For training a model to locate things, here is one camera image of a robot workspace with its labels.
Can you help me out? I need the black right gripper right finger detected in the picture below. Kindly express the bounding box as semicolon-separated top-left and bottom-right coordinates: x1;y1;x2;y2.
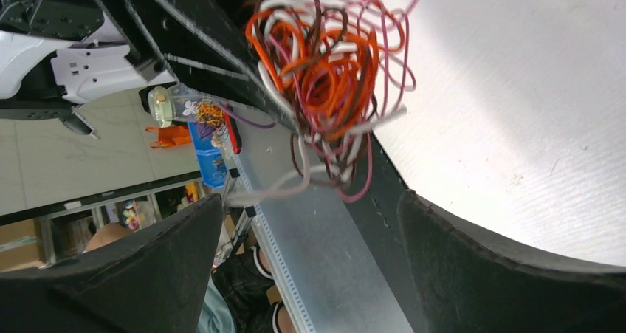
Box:
396;190;625;332

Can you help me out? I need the orange cable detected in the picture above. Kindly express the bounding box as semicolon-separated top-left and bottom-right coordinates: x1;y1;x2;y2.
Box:
244;0;407;143

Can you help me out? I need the aluminium frame rail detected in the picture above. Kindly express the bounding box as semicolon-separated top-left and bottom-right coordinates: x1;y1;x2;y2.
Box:
254;140;427;332

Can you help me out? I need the blue box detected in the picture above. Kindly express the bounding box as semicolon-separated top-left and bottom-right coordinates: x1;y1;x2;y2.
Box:
188;123;227;189

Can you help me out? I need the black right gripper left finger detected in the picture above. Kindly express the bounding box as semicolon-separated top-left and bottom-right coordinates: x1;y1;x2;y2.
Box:
1;194;223;332

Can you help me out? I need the pink cable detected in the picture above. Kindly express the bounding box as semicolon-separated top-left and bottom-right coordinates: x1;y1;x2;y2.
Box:
266;0;444;205

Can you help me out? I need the orange bag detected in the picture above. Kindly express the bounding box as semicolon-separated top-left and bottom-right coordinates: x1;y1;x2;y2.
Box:
145;126;192;149

